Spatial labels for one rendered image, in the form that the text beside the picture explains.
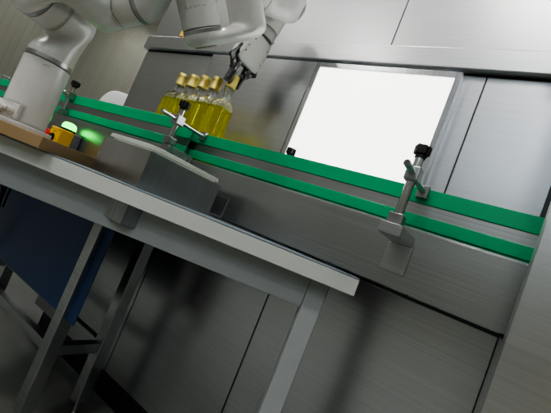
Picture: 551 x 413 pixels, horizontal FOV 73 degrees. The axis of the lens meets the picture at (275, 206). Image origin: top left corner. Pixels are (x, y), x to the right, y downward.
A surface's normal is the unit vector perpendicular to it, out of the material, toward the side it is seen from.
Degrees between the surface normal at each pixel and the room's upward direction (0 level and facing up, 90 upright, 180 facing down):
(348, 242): 90
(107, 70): 90
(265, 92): 90
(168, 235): 90
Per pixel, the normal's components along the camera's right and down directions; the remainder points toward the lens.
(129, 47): 0.00, -0.07
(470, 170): -0.49, -0.26
